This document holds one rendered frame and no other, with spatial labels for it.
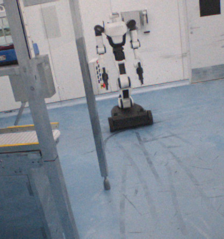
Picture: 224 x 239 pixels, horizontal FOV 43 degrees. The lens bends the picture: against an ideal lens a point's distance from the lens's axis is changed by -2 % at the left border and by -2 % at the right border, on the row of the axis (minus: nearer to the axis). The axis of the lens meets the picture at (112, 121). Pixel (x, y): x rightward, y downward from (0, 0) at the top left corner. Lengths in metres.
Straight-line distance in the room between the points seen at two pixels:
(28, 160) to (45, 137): 0.23
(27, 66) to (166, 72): 4.41
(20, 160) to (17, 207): 0.38
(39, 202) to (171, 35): 4.31
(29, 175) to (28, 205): 0.22
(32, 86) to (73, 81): 4.04
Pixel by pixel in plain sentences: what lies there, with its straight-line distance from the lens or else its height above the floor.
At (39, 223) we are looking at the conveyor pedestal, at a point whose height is 0.37.
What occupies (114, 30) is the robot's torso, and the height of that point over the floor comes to 1.28.
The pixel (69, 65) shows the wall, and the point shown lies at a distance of 5.33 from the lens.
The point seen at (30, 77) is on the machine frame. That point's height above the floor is 1.28.
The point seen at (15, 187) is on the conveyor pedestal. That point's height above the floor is 0.63.
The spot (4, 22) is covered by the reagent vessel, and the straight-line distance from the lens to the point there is 1.54.
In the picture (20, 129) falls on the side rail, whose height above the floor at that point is 0.91.
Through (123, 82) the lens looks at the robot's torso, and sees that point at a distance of 3.77.
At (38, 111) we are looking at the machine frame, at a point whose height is 1.12.
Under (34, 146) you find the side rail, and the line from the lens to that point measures 1.54.
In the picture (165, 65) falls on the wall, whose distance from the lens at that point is 5.54.
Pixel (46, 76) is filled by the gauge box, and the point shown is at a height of 1.22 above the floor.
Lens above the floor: 1.49
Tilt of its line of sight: 21 degrees down
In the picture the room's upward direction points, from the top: 9 degrees counter-clockwise
